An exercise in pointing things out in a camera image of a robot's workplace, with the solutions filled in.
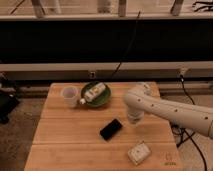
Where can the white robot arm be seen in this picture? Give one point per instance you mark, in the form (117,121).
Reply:
(139,100)

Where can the black eraser block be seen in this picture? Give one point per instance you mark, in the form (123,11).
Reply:
(108,131)

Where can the translucent plastic cup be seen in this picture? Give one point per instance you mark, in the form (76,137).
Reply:
(70,95)

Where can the green bowl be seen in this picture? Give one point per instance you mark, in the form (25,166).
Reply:
(100,100)

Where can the black object at left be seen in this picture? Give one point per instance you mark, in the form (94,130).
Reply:
(8,102)

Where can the white plastic bottle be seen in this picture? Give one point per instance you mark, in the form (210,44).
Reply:
(91,92)

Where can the wall power outlet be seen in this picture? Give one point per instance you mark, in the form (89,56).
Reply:
(92,74)

